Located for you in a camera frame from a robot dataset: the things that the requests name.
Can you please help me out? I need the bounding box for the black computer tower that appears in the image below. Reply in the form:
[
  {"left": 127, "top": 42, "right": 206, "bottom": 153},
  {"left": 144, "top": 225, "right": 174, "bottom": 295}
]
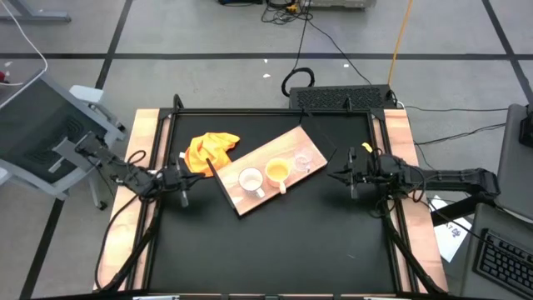
[{"left": 288, "top": 84, "right": 399, "bottom": 110}]

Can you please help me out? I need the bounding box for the black desk device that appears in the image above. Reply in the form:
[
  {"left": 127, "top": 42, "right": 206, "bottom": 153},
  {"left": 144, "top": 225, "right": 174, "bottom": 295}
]
[{"left": 519, "top": 106, "right": 533, "bottom": 148}]

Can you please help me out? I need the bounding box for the grey metal desk foot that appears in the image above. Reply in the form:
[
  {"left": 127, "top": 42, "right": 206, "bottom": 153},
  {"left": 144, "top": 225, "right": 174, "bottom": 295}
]
[{"left": 0, "top": 0, "right": 72, "bottom": 24}]

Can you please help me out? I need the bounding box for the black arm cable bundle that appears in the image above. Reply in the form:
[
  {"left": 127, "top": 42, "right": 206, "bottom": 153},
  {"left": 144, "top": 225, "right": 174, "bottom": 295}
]
[
  {"left": 94, "top": 195, "right": 164, "bottom": 292},
  {"left": 376, "top": 195, "right": 446, "bottom": 295}
]

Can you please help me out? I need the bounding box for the wooden shelf black metal frame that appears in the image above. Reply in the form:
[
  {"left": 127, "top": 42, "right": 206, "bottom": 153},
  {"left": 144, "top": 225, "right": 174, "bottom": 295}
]
[{"left": 206, "top": 111, "right": 339, "bottom": 218}]

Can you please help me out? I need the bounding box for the grey desk surface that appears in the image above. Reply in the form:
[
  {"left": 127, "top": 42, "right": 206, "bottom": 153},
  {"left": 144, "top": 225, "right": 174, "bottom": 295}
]
[
  {"left": 493, "top": 103, "right": 533, "bottom": 222},
  {"left": 460, "top": 202, "right": 533, "bottom": 300}
]

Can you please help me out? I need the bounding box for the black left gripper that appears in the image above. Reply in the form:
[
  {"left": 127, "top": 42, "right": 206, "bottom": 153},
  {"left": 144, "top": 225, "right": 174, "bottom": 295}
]
[{"left": 160, "top": 153, "right": 207, "bottom": 208}]

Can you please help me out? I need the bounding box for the coiled black cable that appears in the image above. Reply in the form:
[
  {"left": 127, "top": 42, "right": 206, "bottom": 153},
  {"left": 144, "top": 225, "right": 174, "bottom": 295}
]
[{"left": 281, "top": 66, "right": 316, "bottom": 98}]

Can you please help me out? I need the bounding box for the wooden table side board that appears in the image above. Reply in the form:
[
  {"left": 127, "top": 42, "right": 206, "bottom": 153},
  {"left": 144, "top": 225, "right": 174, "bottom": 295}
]
[
  {"left": 372, "top": 108, "right": 450, "bottom": 293},
  {"left": 93, "top": 108, "right": 172, "bottom": 292}
]

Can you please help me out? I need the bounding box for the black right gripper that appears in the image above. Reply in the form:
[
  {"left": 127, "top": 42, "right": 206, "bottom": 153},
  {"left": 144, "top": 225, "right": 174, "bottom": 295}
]
[{"left": 327, "top": 146, "right": 381, "bottom": 200}]

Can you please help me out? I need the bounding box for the orange cloth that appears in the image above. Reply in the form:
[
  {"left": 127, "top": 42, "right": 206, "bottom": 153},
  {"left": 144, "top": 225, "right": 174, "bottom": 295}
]
[{"left": 184, "top": 132, "right": 242, "bottom": 178}]

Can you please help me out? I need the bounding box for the peach plastic mug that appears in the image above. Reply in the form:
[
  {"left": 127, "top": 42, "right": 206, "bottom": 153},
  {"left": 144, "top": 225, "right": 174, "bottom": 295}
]
[{"left": 265, "top": 157, "right": 293, "bottom": 196}]

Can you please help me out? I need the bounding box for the black keyboard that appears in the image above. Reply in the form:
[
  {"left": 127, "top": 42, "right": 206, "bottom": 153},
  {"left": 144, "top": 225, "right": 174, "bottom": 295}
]
[{"left": 474, "top": 227, "right": 533, "bottom": 299}]

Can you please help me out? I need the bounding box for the black cable tangle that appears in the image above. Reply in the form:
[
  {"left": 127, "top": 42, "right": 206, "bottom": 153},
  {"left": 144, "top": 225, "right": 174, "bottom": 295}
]
[{"left": 261, "top": 0, "right": 314, "bottom": 25}]

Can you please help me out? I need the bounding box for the yellow cable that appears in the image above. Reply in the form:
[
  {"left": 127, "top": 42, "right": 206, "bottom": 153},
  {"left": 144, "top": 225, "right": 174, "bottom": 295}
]
[{"left": 386, "top": 0, "right": 416, "bottom": 87}]

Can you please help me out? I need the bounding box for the black floor cable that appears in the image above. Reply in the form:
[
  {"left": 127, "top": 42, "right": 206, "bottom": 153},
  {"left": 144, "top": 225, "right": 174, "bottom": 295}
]
[
  {"left": 306, "top": 19, "right": 373, "bottom": 86},
  {"left": 414, "top": 122, "right": 507, "bottom": 147},
  {"left": 401, "top": 103, "right": 509, "bottom": 113}
]

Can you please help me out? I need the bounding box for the black aluminium table frame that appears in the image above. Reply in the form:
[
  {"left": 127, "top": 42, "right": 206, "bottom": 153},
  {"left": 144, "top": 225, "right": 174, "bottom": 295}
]
[{"left": 124, "top": 93, "right": 449, "bottom": 300}]

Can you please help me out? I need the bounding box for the black desk leg bar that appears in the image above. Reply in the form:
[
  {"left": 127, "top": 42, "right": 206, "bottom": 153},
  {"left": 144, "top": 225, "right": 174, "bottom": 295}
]
[{"left": 431, "top": 193, "right": 496, "bottom": 227}]

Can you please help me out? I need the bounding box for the white paper sheet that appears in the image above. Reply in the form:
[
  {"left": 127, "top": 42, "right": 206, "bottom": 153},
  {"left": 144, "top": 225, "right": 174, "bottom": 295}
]
[{"left": 428, "top": 195, "right": 474, "bottom": 263}]

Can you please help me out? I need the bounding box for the grey office chair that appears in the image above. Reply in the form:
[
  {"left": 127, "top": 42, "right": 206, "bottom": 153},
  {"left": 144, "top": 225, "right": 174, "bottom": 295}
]
[{"left": 0, "top": 71, "right": 128, "bottom": 212}]

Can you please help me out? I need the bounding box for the clear glass cup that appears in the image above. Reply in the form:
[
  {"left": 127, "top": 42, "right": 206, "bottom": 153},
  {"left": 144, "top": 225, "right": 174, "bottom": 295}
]
[{"left": 293, "top": 151, "right": 315, "bottom": 174}]

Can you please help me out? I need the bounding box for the white cable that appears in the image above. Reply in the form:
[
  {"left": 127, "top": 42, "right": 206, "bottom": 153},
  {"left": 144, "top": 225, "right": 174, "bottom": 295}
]
[{"left": 0, "top": 0, "right": 49, "bottom": 87}]

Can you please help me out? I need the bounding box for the white grey patterned mug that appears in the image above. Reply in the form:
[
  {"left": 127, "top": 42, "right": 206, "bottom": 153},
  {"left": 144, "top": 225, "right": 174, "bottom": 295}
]
[{"left": 237, "top": 167, "right": 267, "bottom": 199}]

